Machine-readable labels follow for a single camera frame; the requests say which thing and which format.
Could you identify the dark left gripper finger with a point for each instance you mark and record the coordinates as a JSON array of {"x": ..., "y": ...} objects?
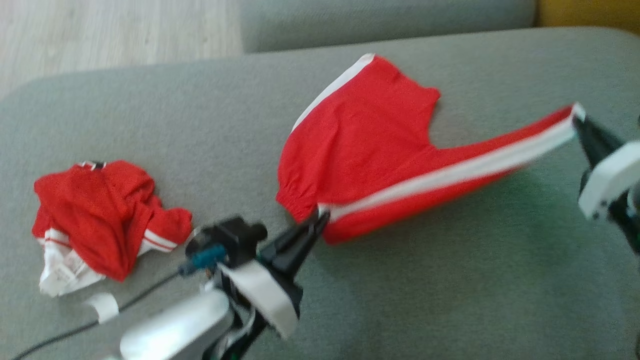
[
  {"x": 292, "y": 240},
  {"x": 302, "y": 255}
]

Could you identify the grey fabric sofa cushion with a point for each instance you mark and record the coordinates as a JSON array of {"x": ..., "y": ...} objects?
[{"x": 375, "y": 20}]

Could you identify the grey fabric sofa seat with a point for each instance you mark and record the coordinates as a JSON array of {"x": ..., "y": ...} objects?
[{"x": 150, "y": 115}]

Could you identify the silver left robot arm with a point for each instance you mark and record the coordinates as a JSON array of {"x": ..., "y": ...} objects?
[{"x": 175, "y": 325}]

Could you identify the red shorts with white stripe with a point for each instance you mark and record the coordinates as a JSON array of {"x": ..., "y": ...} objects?
[{"x": 365, "y": 145}]

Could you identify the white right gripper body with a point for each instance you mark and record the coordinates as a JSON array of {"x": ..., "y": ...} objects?
[{"x": 612, "y": 185}]

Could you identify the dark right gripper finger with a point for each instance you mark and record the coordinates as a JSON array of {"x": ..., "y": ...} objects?
[
  {"x": 591, "y": 154},
  {"x": 600, "y": 142}
]

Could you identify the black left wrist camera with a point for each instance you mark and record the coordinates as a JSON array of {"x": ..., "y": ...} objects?
[{"x": 232, "y": 239}]

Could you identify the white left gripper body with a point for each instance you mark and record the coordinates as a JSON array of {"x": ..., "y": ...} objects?
[{"x": 265, "y": 295}]

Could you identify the red shirt with striped cuffs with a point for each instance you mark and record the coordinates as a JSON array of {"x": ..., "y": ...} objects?
[{"x": 100, "y": 210}]

